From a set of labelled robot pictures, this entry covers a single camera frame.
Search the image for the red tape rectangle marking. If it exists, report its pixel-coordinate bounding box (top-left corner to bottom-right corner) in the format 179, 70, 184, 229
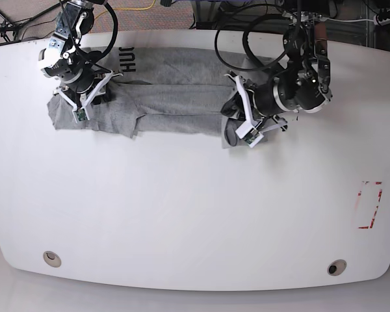
354, 181, 383, 229

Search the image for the yellow cable on floor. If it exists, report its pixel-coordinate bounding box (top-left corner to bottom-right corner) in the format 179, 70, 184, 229
94, 0, 156, 20

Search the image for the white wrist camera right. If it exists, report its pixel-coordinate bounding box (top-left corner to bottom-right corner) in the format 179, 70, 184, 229
72, 108, 88, 124

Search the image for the white power strip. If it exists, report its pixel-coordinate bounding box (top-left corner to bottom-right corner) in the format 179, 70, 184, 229
374, 8, 390, 26

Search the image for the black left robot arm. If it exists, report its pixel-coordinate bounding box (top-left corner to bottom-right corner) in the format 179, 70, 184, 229
222, 1, 332, 138

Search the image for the left table cable grommet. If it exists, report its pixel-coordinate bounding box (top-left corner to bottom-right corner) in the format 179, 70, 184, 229
43, 251, 62, 268

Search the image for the metal equipment frame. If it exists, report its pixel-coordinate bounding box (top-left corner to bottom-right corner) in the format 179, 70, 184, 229
191, 1, 221, 30

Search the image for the black tripod stand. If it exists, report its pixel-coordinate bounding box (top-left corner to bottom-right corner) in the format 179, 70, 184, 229
0, 4, 60, 45

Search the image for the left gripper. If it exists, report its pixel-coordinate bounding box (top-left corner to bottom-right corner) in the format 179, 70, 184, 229
221, 73, 288, 132

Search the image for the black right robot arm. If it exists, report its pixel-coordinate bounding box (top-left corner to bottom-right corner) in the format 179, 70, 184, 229
38, 1, 118, 120

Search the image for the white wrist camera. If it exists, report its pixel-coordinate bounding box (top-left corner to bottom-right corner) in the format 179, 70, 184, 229
235, 125, 264, 148
72, 108, 88, 124

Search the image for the table cable grommet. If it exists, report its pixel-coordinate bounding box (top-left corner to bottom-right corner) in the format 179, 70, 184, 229
43, 251, 62, 268
327, 259, 347, 276

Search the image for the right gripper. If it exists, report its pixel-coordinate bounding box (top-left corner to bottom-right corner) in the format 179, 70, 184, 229
53, 70, 122, 110

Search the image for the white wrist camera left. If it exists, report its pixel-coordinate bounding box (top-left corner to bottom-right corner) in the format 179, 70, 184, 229
235, 125, 264, 148

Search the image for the right table cable grommet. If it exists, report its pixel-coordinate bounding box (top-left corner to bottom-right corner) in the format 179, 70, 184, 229
327, 259, 347, 276

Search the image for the grey T-shirt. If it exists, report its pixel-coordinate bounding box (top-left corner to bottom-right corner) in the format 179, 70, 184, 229
46, 46, 280, 150

